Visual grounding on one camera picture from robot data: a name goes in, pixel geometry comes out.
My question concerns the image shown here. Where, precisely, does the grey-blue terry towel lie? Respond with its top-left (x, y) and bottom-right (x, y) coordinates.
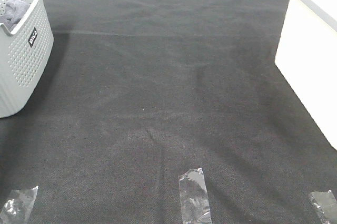
top-left (1, 0), bottom-right (29, 32)

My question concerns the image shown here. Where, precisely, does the black table cloth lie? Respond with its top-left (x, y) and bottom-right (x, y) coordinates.
top-left (1, 0), bottom-right (336, 223)

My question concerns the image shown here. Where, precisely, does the middle clear tape strip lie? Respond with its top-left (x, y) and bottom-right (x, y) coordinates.
top-left (179, 168), bottom-right (212, 223)

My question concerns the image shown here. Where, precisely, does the clear tape strip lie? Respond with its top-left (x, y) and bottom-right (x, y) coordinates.
top-left (179, 168), bottom-right (212, 223)
top-left (309, 190), bottom-right (336, 224)
top-left (1, 186), bottom-right (39, 224)

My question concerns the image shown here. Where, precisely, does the cream storage box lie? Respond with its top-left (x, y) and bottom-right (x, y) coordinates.
top-left (275, 0), bottom-right (336, 148)

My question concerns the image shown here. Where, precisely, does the grey perforated laundry basket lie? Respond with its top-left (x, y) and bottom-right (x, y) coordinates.
top-left (1, 0), bottom-right (54, 118)

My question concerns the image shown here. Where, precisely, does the left clear tape strip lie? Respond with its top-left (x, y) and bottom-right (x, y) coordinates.
top-left (1, 186), bottom-right (39, 224)

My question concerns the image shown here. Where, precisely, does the right clear tape strip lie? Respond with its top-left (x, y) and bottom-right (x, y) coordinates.
top-left (309, 190), bottom-right (336, 224)

